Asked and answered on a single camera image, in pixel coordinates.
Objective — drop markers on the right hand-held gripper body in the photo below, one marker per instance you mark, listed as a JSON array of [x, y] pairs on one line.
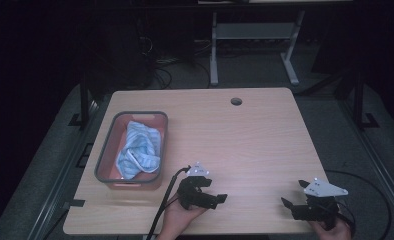
[[318, 208]]

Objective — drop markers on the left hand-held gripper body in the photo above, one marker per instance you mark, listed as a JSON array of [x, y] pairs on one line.
[[191, 195]]

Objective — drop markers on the blue striped cloth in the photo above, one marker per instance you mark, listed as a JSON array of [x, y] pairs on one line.
[[141, 146]]

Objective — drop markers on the pink basket with grey rim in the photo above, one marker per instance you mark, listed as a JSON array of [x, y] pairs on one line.
[[105, 156]]

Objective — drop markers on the person's right hand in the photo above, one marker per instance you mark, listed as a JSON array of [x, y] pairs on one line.
[[333, 233]]

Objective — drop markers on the person's left hand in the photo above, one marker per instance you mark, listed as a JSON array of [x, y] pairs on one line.
[[175, 220]]

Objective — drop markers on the black metal stand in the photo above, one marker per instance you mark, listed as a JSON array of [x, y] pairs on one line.
[[84, 100], [359, 100]]

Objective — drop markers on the black tape strip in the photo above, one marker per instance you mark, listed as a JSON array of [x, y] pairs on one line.
[[77, 203]]

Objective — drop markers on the aluminium rail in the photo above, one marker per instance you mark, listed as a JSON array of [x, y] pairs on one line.
[[378, 160], [61, 176]]

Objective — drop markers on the white metal desk frame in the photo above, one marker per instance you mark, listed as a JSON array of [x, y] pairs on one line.
[[251, 31]]

